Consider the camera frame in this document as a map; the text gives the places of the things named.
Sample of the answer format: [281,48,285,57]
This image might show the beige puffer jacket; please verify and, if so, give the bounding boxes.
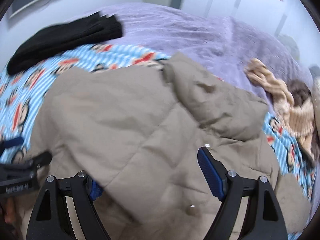
[19,52,313,240]

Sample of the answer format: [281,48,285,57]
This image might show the black folded garment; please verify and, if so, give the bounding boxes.
[7,12,123,76]

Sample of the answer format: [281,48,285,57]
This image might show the blue striped monkey blanket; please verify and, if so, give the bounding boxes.
[0,43,313,240]

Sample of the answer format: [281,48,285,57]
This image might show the tan knitted sweater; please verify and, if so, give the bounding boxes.
[245,58,319,168]

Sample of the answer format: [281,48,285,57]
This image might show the purple bed cover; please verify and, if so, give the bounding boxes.
[79,2,313,102]

